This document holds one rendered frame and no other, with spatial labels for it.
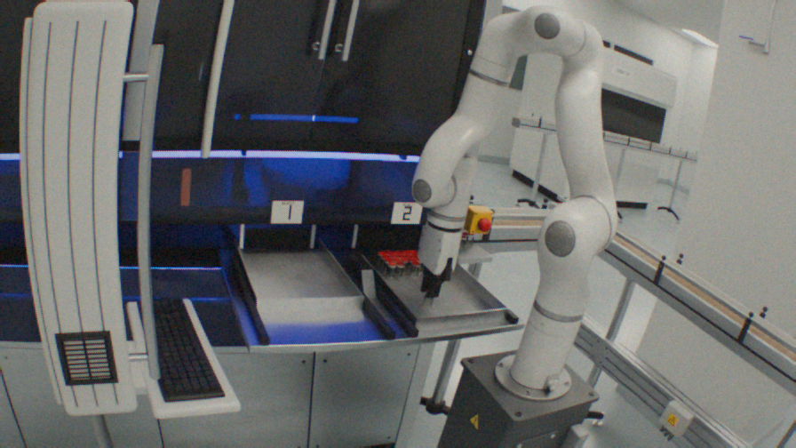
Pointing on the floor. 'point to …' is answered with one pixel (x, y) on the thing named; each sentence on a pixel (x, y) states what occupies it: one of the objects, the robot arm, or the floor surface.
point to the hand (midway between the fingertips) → (431, 286)
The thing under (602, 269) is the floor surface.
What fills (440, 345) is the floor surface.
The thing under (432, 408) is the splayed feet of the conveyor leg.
